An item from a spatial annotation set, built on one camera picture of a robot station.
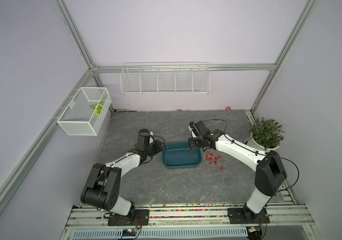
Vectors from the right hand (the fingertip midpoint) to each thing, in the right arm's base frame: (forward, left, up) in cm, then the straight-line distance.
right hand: (191, 141), depth 88 cm
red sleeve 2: (-3, -11, -13) cm, 17 cm away
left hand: (-1, +16, -3) cm, 16 cm away
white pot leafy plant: (0, -41, +7) cm, 42 cm away
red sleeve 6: (-1, -12, -12) cm, 17 cm away
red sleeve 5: (-5, -13, -12) cm, 18 cm away
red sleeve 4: (-5, -11, -12) cm, 17 cm away
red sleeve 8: (-7, -16, -13) cm, 22 cm away
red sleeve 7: (-8, -12, -13) cm, 19 cm away
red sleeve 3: (-2, -14, -13) cm, 19 cm away
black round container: (-3, +25, +13) cm, 29 cm away
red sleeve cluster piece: (-5, -16, -12) cm, 21 cm away
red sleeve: (0, -1, -11) cm, 11 cm away
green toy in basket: (+11, +52, +18) cm, 56 cm away
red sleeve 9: (-11, -19, -13) cm, 26 cm away
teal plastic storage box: (-3, +7, -13) cm, 15 cm away
